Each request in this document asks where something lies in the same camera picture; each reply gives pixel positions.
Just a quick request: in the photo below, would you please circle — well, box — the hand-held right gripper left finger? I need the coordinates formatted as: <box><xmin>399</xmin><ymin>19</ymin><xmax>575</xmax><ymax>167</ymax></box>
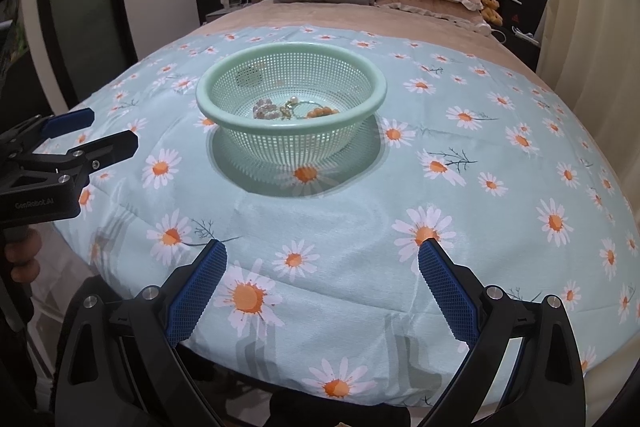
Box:
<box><xmin>54</xmin><ymin>238</ymin><xmax>228</xmax><ymax>427</ymax></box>

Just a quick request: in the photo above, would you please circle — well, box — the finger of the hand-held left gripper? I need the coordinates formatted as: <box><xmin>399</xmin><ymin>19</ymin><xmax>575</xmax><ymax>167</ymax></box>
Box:
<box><xmin>0</xmin><ymin>108</ymin><xmax>96</xmax><ymax>158</ymax></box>
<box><xmin>20</xmin><ymin>130</ymin><xmax>139</xmax><ymax>188</ymax></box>

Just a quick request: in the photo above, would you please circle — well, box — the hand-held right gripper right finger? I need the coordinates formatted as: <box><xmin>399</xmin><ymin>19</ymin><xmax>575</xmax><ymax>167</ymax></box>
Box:
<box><xmin>417</xmin><ymin>237</ymin><xmax>586</xmax><ymax>427</ymax></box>

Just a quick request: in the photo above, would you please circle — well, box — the pink bead necklace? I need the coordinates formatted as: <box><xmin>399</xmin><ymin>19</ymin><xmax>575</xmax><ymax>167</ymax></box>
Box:
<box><xmin>251</xmin><ymin>98</ymin><xmax>281</xmax><ymax>120</ymax></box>

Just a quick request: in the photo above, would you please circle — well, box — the green plastic mesh basket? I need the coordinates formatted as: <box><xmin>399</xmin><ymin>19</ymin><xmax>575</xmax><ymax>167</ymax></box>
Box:
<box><xmin>196</xmin><ymin>43</ymin><xmax>388</xmax><ymax>168</ymax></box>

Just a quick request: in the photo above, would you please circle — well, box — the person's left hand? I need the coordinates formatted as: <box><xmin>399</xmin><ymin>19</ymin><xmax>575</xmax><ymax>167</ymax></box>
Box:
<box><xmin>7</xmin><ymin>227</ymin><xmax>45</xmax><ymax>285</ymax></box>

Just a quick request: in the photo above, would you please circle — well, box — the dark glass door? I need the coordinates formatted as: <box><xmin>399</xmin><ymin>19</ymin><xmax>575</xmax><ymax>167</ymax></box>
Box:
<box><xmin>20</xmin><ymin>0</ymin><xmax>139</xmax><ymax>112</ymax></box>

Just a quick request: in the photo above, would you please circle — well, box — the daisy print cloth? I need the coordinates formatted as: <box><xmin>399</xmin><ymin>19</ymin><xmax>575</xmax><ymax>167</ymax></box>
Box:
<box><xmin>37</xmin><ymin>25</ymin><xmax>640</xmax><ymax>408</ymax></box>

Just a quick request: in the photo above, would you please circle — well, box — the beige bed cover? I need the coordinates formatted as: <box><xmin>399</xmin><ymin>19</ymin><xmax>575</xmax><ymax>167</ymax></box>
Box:
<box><xmin>202</xmin><ymin>0</ymin><xmax>551</xmax><ymax>92</ymax></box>

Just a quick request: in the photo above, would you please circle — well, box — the white power strip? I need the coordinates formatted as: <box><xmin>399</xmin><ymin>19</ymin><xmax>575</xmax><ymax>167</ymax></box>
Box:
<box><xmin>512</xmin><ymin>27</ymin><xmax>541</xmax><ymax>46</ymax></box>

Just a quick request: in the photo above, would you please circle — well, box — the brown teddy bear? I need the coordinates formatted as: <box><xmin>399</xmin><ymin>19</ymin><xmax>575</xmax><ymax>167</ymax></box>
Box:
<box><xmin>480</xmin><ymin>0</ymin><xmax>503</xmax><ymax>26</ymax></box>

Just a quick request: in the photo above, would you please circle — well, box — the cream curtain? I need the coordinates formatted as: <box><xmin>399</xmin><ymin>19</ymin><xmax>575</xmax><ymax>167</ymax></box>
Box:
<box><xmin>537</xmin><ymin>0</ymin><xmax>640</xmax><ymax>168</ymax></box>

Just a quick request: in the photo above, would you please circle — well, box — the white cable on bed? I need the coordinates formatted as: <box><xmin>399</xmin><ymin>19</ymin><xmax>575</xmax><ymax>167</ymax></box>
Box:
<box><xmin>472</xmin><ymin>21</ymin><xmax>506</xmax><ymax>44</ymax></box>

